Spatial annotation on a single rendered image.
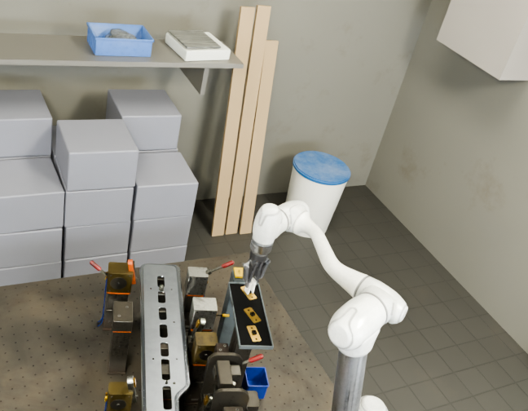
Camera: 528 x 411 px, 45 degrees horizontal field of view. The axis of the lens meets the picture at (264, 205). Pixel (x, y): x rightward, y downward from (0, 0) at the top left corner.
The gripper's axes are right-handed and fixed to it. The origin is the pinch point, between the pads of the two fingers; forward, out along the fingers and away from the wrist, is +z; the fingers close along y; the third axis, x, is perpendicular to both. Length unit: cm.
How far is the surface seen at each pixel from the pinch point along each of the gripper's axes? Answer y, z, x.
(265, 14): -113, -49, -186
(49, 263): 44, 82, -129
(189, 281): 12.8, 17.4, -27.1
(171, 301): 24.6, 20.1, -20.7
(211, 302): 14.8, 9.1, -4.8
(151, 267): 24, 20, -44
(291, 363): -29, 50, 11
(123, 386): 63, 16, 18
